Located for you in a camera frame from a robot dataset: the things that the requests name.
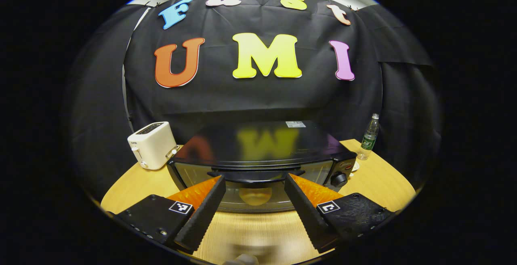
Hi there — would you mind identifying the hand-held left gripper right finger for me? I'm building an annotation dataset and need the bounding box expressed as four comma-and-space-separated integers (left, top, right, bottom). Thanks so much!
284, 173, 397, 254

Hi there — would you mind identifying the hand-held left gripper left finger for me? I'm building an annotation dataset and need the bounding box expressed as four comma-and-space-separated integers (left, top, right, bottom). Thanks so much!
115, 175, 227, 254

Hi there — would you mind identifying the round yellow bread bun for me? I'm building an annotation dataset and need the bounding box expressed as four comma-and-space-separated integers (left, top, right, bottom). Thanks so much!
238, 187, 273, 206

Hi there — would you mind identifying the white toaster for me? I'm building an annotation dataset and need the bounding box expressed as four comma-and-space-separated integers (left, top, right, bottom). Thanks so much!
127, 122, 180, 170

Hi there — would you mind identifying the black electric oven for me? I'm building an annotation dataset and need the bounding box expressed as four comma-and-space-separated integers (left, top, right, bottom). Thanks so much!
167, 120, 357, 213

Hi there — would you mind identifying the clear plastic water bottle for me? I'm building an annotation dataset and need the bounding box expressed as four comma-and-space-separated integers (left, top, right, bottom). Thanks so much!
357, 114, 380, 160

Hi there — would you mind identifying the black backdrop cloth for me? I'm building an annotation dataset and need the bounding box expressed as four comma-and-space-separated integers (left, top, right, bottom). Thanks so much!
67, 0, 443, 201

